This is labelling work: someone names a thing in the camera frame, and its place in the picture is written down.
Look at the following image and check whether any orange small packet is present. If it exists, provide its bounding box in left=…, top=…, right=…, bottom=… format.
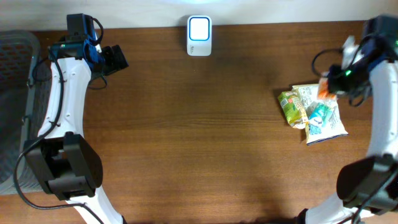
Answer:
left=317, top=72, right=337, bottom=100

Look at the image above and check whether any teal tissue pack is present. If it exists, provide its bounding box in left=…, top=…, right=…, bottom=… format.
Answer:
left=308, top=102, right=334, bottom=128

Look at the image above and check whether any yellow snack bag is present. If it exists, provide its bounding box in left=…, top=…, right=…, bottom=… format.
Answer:
left=292, top=84, right=348, bottom=146

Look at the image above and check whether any green tea carton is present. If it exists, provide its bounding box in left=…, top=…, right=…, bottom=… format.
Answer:
left=278, top=91, right=308, bottom=129

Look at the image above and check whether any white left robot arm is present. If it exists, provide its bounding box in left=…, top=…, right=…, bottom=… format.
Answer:
left=18, top=14, right=129, bottom=223

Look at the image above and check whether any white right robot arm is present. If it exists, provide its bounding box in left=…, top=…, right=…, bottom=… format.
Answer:
left=294, top=14, right=397, bottom=224

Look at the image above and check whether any white barcode scanner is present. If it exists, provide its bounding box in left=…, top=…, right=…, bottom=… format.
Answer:
left=187, top=15, right=213, bottom=57

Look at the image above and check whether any grey plastic mesh basket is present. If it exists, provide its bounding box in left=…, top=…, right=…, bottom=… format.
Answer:
left=1, top=30, right=51, bottom=195

